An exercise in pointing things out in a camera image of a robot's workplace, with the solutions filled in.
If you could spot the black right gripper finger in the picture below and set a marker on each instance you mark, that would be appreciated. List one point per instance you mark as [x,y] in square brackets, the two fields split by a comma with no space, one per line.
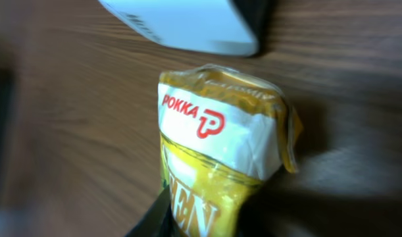
[157,221]

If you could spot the green tea box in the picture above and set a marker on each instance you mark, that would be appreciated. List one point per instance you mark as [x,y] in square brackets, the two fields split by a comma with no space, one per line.
[223,133]

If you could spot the white barcode scanner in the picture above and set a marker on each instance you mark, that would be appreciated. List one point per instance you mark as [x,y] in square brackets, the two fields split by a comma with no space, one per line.
[221,27]

